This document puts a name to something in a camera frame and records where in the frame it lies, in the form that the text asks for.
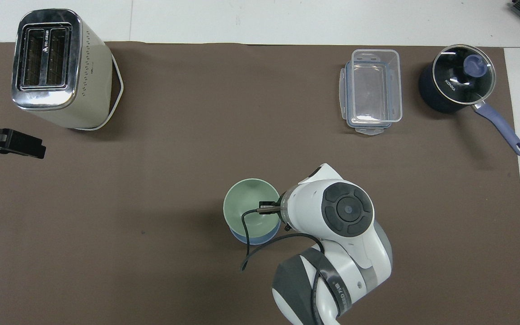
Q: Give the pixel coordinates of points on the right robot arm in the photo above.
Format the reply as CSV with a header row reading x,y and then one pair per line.
x,y
345,243

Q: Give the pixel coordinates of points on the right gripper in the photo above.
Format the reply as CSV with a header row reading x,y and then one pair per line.
x,y
269,204

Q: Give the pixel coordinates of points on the green bowl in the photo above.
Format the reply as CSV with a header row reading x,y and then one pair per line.
x,y
244,198

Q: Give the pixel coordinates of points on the cream and silver toaster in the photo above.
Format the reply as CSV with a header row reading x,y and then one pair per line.
x,y
86,85

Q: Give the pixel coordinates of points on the clear lid with blue seal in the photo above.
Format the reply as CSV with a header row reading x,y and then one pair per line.
x,y
344,90

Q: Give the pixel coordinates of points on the clear plastic container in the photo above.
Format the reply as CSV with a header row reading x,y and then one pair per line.
x,y
375,85

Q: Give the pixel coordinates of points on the glass lid with blue knob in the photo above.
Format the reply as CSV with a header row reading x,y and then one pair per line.
x,y
458,72

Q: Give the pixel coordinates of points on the blue bowl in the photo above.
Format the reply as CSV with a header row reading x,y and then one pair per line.
x,y
260,239

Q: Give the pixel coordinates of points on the dark blue saucepan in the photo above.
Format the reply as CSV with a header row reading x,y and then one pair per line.
x,y
431,97

